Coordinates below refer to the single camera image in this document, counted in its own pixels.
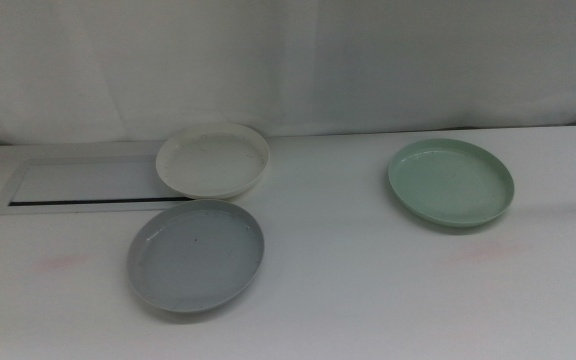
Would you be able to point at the white shallow bowl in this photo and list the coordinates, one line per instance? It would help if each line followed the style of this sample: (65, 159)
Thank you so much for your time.
(213, 160)

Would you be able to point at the grey shallow bowl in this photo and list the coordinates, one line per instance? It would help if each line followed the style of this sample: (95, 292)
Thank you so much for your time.
(195, 260)

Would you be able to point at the pale green shallow bowl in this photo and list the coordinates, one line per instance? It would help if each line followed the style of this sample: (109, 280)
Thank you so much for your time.
(450, 182)

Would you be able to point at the white backdrop curtain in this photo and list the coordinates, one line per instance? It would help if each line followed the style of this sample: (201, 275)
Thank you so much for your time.
(288, 60)

